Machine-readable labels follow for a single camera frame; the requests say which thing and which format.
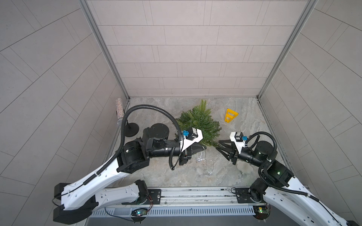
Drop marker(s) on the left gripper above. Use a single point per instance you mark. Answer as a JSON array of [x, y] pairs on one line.
[[191, 150]]

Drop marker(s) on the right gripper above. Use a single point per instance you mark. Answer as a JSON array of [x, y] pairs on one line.
[[234, 156]]

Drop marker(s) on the small green christmas tree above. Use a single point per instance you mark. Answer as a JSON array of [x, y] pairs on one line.
[[199, 117]]

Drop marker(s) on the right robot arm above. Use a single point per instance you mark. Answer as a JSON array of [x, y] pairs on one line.
[[278, 186]]

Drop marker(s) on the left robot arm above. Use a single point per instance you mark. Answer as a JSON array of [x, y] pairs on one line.
[[80, 199]]

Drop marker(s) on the white fluffy plush toy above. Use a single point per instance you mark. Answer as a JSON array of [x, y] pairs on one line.
[[245, 168]]

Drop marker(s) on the yellow plastic triangle stand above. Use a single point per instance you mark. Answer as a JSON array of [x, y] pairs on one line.
[[230, 115]]

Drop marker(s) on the right circuit board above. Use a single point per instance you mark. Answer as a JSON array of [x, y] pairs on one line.
[[261, 212]]

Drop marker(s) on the circuit board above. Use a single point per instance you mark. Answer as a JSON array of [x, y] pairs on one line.
[[261, 212], [139, 213]]

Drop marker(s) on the left circuit board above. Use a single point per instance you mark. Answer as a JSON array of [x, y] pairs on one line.
[[139, 213]]

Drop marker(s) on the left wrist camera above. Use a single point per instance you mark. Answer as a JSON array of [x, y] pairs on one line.
[[190, 136]]

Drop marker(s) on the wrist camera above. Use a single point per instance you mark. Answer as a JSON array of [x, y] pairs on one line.
[[239, 140], [190, 136]]

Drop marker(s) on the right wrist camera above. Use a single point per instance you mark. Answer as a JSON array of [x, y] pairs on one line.
[[239, 140]]

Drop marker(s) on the aluminium mounting rail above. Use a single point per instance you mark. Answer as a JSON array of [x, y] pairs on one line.
[[188, 202]]

